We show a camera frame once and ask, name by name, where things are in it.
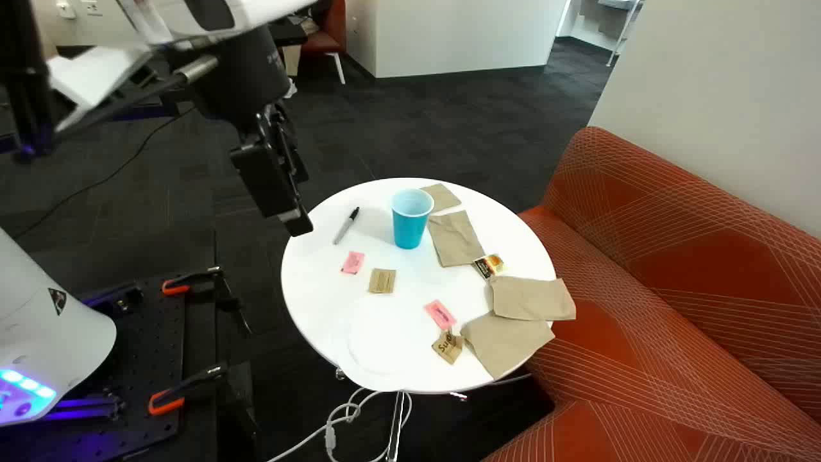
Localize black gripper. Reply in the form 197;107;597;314
227;100;315;240

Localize grey marker with black cap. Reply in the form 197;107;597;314
331;206;361;250

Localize blue plastic cup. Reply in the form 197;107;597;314
390;188;437;252

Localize pink sweetener packet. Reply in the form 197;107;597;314
339;250;367;277
422;297;460;335

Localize round white table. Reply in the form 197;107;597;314
279;174;560;399

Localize brown paper napkin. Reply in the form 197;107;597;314
417;182;465;215
426;209;488;269
484;272;579;327
460;310;560;381

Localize red chair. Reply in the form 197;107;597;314
297;0;352;88

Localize black robot cart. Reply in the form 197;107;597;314
0;267;258;462

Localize small dark yellow packet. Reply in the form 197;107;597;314
470;252;505;281

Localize white cabinet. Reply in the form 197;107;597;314
343;0;571;83

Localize black stand pole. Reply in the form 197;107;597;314
0;0;61;165

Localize white shelf unit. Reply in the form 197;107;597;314
560;0;646;70

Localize orange patterned sofa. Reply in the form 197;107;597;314
481;125;821;462

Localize orange handled clamp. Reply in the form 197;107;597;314
144;364;227;421
158;265;227;304

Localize white cables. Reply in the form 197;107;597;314
267;385;470;462

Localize white wall outlet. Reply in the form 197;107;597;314
52;0;102;21

